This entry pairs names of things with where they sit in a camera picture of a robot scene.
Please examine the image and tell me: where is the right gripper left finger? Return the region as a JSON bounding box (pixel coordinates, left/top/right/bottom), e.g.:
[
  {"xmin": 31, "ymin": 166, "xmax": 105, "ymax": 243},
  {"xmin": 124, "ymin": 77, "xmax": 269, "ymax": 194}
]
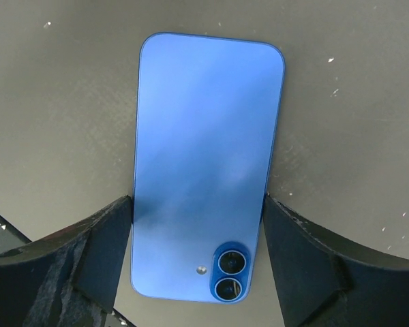
[{"xmin": 0, "ymin": 196, "xmax": 133, "ymax": 326}]

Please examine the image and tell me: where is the blue phone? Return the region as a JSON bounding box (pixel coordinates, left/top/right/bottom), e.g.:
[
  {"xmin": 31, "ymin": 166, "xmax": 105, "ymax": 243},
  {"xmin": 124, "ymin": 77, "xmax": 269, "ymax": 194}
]
[{"xmin": 131, "ymin": 32, "xmax": 285, "ymax": 304}]

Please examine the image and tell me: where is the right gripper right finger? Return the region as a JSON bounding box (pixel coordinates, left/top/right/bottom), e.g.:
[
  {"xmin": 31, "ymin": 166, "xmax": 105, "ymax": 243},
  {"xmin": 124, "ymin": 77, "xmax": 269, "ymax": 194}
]
[{"xmin": 262, "ymin": 196, "xmax": 409, "ymax": 326}]

